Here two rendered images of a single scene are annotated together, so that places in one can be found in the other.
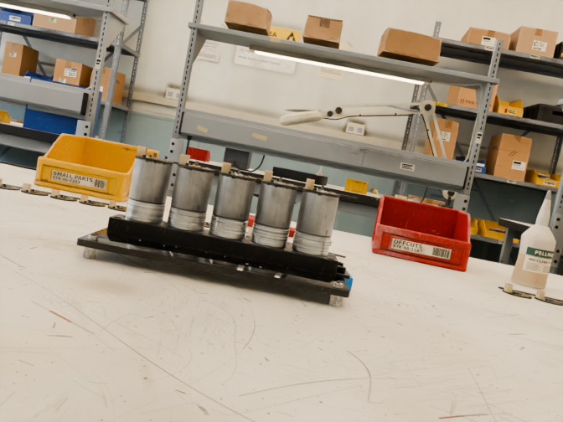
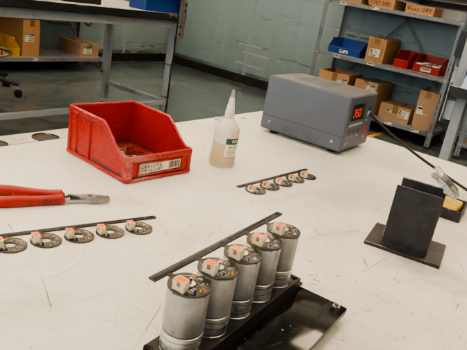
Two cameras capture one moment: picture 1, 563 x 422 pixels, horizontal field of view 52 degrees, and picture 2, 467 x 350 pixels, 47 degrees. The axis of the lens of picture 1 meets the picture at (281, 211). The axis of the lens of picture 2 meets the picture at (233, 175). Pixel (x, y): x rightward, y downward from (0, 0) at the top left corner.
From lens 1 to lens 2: 0.41 m
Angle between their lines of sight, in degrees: 60
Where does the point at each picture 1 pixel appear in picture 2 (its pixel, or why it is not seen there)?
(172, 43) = not seen: outside the picture
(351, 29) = not seen: outside the picture
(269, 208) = (272, 270)
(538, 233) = (232, 126)
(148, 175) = (204, 308)
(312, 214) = (290, 255)
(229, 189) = (253, 275)
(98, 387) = not seen: outside the picture
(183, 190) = (225, 301)
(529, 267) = (228, 153)
